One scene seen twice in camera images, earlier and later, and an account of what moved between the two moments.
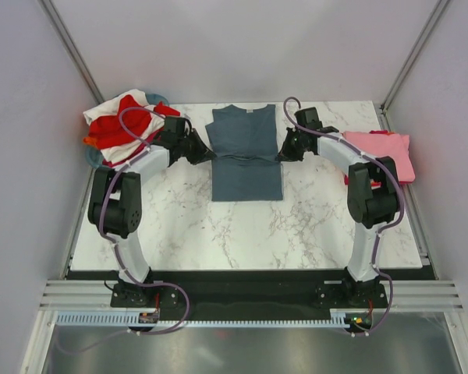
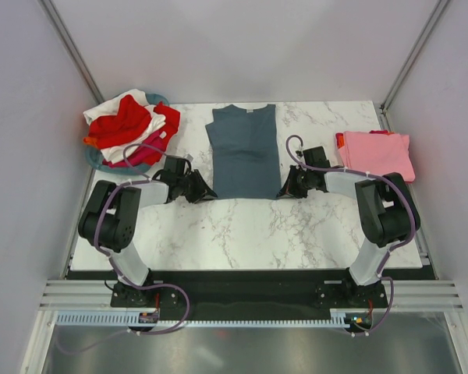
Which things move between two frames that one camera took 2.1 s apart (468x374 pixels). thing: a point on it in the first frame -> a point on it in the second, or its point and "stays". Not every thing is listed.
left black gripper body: (192, 148) -> (192, 187)
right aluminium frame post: (419, 43) stays
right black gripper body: (292, 148) -> (299, 182)
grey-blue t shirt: (246, 164) stays
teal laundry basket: (93, 154) stays
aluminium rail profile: (97, 295) stays
